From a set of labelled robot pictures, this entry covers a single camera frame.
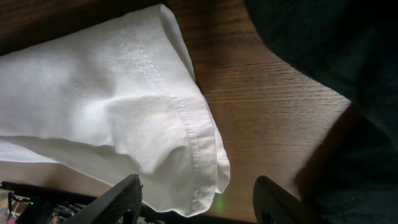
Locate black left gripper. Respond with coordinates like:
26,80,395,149
0,180,249,224

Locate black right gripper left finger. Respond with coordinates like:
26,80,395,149
64,174,142,224

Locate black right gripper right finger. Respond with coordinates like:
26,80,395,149
252,175,326,224

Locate black garment pile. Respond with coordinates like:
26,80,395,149
246,0,397,223

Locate white t-shirt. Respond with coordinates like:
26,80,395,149
1,4,230,217

